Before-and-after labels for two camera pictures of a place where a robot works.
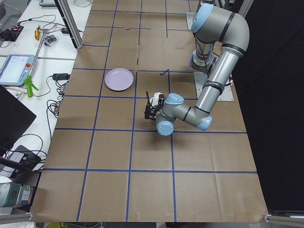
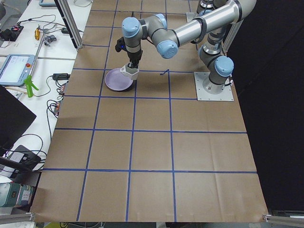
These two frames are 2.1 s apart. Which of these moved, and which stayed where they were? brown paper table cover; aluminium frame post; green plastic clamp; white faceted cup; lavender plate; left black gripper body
Moved: white faceted cup; left black gripper body
Stayed: brown paper table cover; green plastic clamp; lavender plate; aluminium frame post
